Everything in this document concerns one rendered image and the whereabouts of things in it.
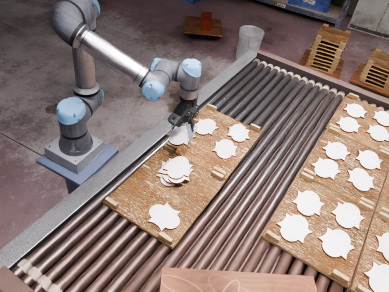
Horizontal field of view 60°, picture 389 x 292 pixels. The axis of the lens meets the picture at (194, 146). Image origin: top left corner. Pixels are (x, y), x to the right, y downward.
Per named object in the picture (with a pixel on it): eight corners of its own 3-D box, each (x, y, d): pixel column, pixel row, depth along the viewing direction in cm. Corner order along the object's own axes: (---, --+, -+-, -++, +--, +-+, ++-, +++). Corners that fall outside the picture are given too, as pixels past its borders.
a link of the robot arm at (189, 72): (183, 55, 134) (204, 59, 133) (181, 79, 141) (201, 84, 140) (178, 64, 128) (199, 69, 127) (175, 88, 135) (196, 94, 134)
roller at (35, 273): (21, 283, 117) (18, 276, 114) (261, 65, 242) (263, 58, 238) (31, 291, 116) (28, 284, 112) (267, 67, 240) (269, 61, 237)
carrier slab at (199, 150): (162, 148, 165) (162, 145, 164) (205, 108, 192) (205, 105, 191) (225, 181, 154) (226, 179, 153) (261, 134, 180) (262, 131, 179)
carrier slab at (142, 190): (102, 204, 139) (102, 201, 138) (162, 148, 165) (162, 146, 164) (172, 249, 127) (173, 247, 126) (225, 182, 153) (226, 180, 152)
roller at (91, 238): (31, 291, 116) (28, 285, 112) (267, 67, 240) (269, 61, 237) (41, 299, 114) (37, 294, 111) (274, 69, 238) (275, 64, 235)
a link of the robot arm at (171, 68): (147, 66, 128) (175, 72, 126) (157, 53, 136) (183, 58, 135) (146, 83, 133) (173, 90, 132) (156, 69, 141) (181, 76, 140)
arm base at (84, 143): (51, 146, 156) (48, 130, 149) (77, 129, 166) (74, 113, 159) (75, 161, 151) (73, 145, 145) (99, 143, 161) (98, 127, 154)
